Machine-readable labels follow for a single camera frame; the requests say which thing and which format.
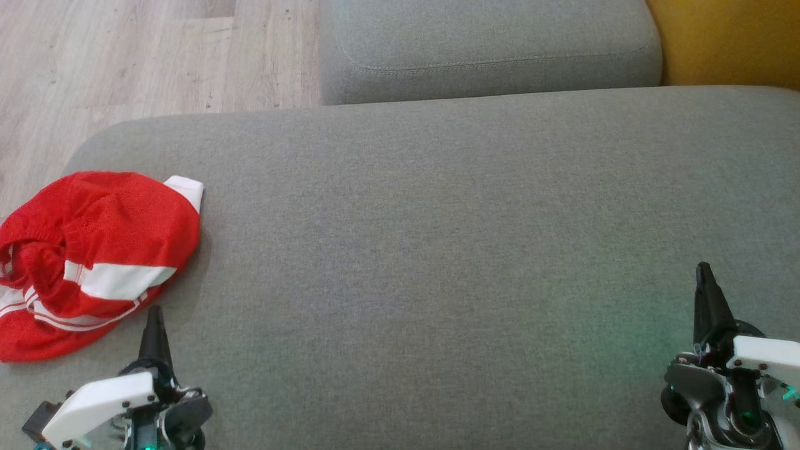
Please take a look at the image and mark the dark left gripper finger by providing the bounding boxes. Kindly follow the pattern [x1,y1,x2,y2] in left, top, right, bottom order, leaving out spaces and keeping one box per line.
[139,305,174,376]

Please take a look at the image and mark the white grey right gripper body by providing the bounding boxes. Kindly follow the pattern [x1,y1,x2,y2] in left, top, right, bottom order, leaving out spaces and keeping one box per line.
[687,324,800,450]

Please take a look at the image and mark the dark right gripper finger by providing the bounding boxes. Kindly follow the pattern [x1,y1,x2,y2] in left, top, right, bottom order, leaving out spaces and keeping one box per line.
[694,262,738,351]

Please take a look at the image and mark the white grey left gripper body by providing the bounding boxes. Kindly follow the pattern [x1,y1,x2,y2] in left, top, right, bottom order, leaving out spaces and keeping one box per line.
[22,369,180,450]

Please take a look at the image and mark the red shorts with white stripes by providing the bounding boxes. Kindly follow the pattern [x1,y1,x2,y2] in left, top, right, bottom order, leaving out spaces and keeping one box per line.
[0,171,205,363]

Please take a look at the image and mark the yellow sofa back cushion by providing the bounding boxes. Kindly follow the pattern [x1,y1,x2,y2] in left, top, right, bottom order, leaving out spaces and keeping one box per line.
[647,0,800,91]

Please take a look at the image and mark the large grey sofa chaise cushion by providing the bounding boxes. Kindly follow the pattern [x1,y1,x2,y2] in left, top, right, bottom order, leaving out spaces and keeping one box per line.
[0,86,800,450]

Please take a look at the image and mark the grey sofa seat cushion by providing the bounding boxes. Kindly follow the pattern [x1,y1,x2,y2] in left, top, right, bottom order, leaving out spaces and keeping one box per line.
[319,0,663,106]

